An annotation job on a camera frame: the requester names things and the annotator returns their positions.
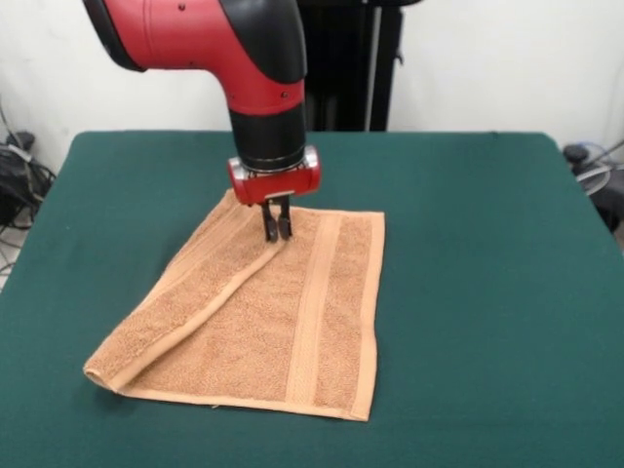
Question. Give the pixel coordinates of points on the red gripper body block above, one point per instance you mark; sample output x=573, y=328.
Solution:
x=278, y=187

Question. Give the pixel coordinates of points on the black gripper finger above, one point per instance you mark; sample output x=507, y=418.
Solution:
x=269, y=226
x=284, y=222

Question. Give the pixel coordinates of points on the tan terry towel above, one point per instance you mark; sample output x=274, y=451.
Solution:
x=273, y=331

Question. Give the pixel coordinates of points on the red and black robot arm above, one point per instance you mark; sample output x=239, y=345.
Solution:
x=219, y=49

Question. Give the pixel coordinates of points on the dark green table cloth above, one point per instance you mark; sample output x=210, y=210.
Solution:
x=487, y=292

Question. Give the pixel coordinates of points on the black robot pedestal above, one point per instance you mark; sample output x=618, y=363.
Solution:
x=351, y=63

